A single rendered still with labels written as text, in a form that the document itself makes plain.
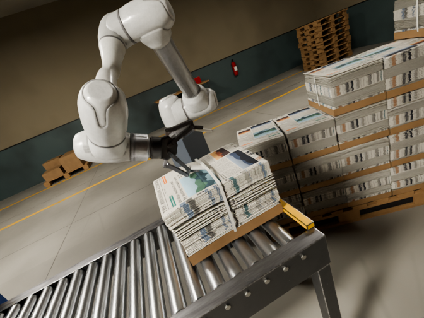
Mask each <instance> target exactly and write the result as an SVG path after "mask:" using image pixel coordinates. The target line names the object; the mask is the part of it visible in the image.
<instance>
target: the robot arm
mask: <svg viewBox="0 0 424 318"><path fill-rule="evenodd" d="M174 22H175V14H174V11H173V8H172V6H171V4H170V3H169V1H168V0H133V1H131V2H129V3H127V4H125V5H124V6H123V7H121V8H119V9H118V10H116V11H114V12H111V13H107V14H106V15H105V16H104V17H103V18H102V20H101V22H100V24H99V28H98V46H99V49H100V54H101V58H102V68H100V69H99V71H98V73H97V75H96V78H95V79H93V80H91V81H88V82H87V83H85V84H84V85H83V86H82V88H81V90H80V92H79V95H78V112H79V117H80V119H81V123H82V125H83V129H84V131H81V132H79V133H78V134H76V135H75V136H74V139H73V149H74V153H75V155H76V156H77V157H78V158H79V159H81V160H85V161H88V162H95V163H121V162H126V161H132V162H133V161H147V160H148V157H149V158H151V159H163V160H164V163H163V167H164V168H169V169H171V170H173V171H175V172H177V173H179V174H181V175H183V176H185V177H188V176H189V174H190V172H199V170H205V168H204V167H203V166H202V165H190V166H189V167H188V166H187V165H186V164H185V163H184V162H182V161H181V160H180V159H179V158H178V157H177V156H176V154H177V147H178V144H177V142H178V141H179V140H180V139H183V138H185V137H186V136H187V135H188V134H190V133H191V132H193V131H201V132H213V130H212V129H203V126H200V125H194V124H193V120H192V119H197V118H199V117H202V116H204V115H207V114H209V113H211V112H212V111H214V109H215V108H217V106H218V101H217V97H216V93H215V91H213V90H212V89H210V88H205V87H203V86H202V85H200V84H197V83H196V81H195V80H194V78H193V76H192V74H191V72H190V71H189V69H188V67H187V65H186V63H185V62H184V59H183V58H182V56H181V54H180V52H179V50H178V48H177V47H176V45H175V43H174V41H173V40H172V38H171V36H172V32H171V29H170V28H172V27H173V25H174ZM138 42H142V43H143V44H145V45H146V46H148V47H149V48H151V49H153V50H154V51H155V53H156V55H157V56H158V58H159V59H160V60H161V62H162V64H163V65H164V66H165V68H166V69H167V71H168V72H169V74H170V75H171V77H172V78H173V79H174V81H175V82H176V84H177V86H178V87H179V88H180V90H181V92H182V93H183V94H182V98H178V97H177V96H176V95H168V96H166V97H164V98H162V99H161V100H160V101H159V105H158V107H159V112H160V115H161V118H162V121H163V123H164V125H165V127H166V128H165V129H164V130H165V136H164V137H158V136H151V137H150V138H148V135H147V134H136V133H127V132H126V131H127V120H128V106H127V102H126V96H125V94H124V92H123V91H122V90H121V89H120V88H119V87H117V80H118V79H119V76H120V73H121V66H122V61H123V58H124V55H125V53H126V49H128V48H129V47H130V46H132V45H134V44H136V43H138ZM171 158H173V159H174V160H175V161H176V162H177V163H178V164H180V165H181V166H182V167H183V168H184V169H186V171H184V170H182V169H180V168H178V167H176V166H174V165H171V164H170V163H169V162H168V161H167V160H169V159H171Z"/></svg>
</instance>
